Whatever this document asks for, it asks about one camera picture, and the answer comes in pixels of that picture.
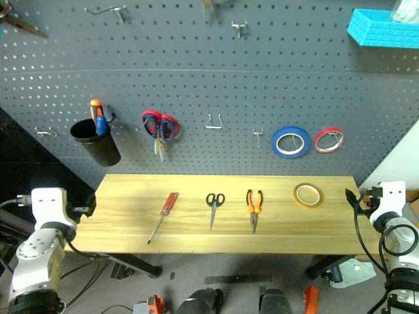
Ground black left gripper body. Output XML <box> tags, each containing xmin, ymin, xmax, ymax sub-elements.
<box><xmin>66</xmin><ymin>200</ymin><xmax>87</xmax><ymax>219</ymax></box>

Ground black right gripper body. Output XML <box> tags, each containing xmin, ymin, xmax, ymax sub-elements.
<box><xmin>357</xmin><ymin>185</ymin><xmax>384</xmax><ymax>214</ymax></box>

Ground black plastic cup holder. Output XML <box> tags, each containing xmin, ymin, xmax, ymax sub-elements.
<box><xmin>69</xmin><ymin>118</ymin><xmax>122</xmax><ymax>168</ymax></box>

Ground yellow tape roll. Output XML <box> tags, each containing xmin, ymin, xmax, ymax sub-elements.
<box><xmin>292</xmin><ymin>182</ymin><xmax>325</xmax><ymax>209</ymax></box>

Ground white crumpled floor bag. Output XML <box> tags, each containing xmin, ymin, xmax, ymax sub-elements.
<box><xmin>329</xmin><ymin>257</ymin><xmax>378</xmax><ymax>289</ymax></box>

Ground black table leg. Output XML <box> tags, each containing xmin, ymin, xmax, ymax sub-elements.
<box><xmin>306</xmin><ymin>254</ymin><xmax>355</xmax><ymax>280</ymax></box>
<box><xmin>94</xmin><ymin>253</ymin><xmax>164</xmax><ymax>279</ymax></box>

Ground red tape roll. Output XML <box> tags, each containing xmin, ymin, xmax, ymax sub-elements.
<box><xmin>314</xmin><ymin>127</ymin><xmax>346</xmax><ymax>155</ymax></box>

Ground blue tape roll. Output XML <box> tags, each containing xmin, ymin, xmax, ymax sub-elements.
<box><xmin>270</xmin><ymin>125</ymin><xmax>312</xmax><ymax>160</ymax></box>

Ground orange black needle-nose pliers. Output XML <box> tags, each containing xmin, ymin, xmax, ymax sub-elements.
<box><xmin>246</xmin><ymin>189</ymin><xmax>265</xmax><ymax>234</ymax></box>

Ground orange robot part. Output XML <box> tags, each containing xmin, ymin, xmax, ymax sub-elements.
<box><xmin>302</xmin><ymin>285</ymin><xmax>320</xmax><ymax>314</ymax></box>
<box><xmin>146</xmin><ymin>294</ymin><xmax>165</xmax><ymax>314</ymax></box>

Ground dark rounded robot shape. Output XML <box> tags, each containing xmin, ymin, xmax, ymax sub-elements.
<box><xmin>175</xmin><ymin>287</ymin><xmax>224</xmax><ymax>314</ymax></box>
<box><xmin>257</xmin><ymin>287</ymin><xmax>294</xmax><ymax>314</ymax></box>

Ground black floor tape strip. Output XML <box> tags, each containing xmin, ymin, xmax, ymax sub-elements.
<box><xmin>204</xmin><ymin>274</ymin><xmax>273</xmax><ymax>285</ymax></box>

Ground grey perforated pegboard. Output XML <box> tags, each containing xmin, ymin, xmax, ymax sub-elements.
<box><xmin>0</xmin><ymin>0</ymin><xmax>419</xmax><ymax>191</ymax></box>

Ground cyan plastic basket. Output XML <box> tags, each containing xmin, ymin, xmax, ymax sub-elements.
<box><xmin>346</xmin><ymin>8</ymin><xmax>419</xmax><ymax>50</ymax></box>

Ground dark red hanging shears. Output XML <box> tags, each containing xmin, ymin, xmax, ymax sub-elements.
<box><xmin>0</xmin><ymin>2</ymin><xmax>50</xmax><ymax>40</ymax></box>

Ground long metal pegboard hook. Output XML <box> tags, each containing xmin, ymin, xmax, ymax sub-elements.
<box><xmin>84</xmin><ymin>5</ymin><xmax>128</xmax><ymax>24</ymax></box>

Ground clear plastic bag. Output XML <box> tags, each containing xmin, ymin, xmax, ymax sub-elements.
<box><xmin>390</xmin><ymin>0</ymin><xmax>419</xmax><ymax>24</ymax></box>

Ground short metal pegboard hook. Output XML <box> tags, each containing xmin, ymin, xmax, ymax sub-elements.
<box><xmin>230</xmin><ymin>20</ymin><xmax>248</xmax><ymax>39</ymax></box>

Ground hanging metal pliers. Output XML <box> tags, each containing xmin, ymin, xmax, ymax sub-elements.
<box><xmin>200</xmin><ymin>0</ymin><xmax>219</xmax><ymax>24</ymax></box>

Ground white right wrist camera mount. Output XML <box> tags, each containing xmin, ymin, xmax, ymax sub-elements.
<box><xmin>372</xmin><ymin>181</ymin><xmax>407</xmax><ymax>227</ymax></box>

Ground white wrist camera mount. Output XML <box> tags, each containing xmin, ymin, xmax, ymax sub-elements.
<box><xmin>30</xmin><ymin>187</ymin><xmax>78</xmax><ymax>230</ymax></box>
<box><xmin>372</xmin><ymin>181</ymin><xmax>407</xmax><ymax>227</ymax></box>

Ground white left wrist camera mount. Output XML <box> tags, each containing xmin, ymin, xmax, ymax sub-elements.
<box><xmin>30</xmin><ymin>187</ymin><xmax>78</xmax><ymax>230</ymax></box>

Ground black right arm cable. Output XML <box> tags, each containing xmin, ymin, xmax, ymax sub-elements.
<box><xmin>353</xmin><ymin>194</ymin><xmax>419</xmax><ymax>314</ymax></box>

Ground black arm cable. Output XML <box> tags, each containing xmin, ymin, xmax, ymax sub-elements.
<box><xmin>0</xmin><ymin>194</ymin><xmax>33</xmax><ymax>211</ymax></box>
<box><xmin>353</xmin><ymin>194</ymin><xmax>419</xmax><ymax>314</ymax></box>

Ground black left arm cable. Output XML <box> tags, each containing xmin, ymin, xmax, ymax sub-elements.
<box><xmin>0</xmin><ymin>194</ymin><xmax>33</xmax><ymax>211</ymax></box>

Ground black floor cable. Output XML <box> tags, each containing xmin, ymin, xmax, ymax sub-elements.
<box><xmin>60</xmin><ymin>257</ymin><xmax>110</xmax><ymax>310</ymax></box>

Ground red handled screwdriver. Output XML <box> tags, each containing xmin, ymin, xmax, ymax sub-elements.
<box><xmin>147</xmin><ymin>192</ymin><xmax>179</xmax><ymax>246</ymax></box>

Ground blue handled screwdriver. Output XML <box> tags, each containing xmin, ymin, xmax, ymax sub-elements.
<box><xmin>95</xmin><ymin>114</ymin><xmax>109</xmax><ymax>136</ymax></box>

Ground orange black handled screwdriver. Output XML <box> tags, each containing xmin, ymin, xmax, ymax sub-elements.
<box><xmin>89</xmin><ymin>99</ymin><xmax>105</xmax><ymax>131</ymax></box>

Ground red blue handled scissors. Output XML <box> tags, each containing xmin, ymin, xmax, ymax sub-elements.
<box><xmin>141</xmin><ymin>110</ymin><xmax>181</xmax><ymax>163</ymax></box>

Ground black handled scissors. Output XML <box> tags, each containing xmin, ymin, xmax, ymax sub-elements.
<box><xmin>205</xmin><ymin>192</ymin><xmax>227</xmax><ymax>232</ymax></box>

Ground wide wire loop hook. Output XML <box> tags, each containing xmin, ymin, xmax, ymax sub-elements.
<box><xmin>205</xmin><ymin>113</ymin><xmax>225</xmax><ymax>130</ymax></box>

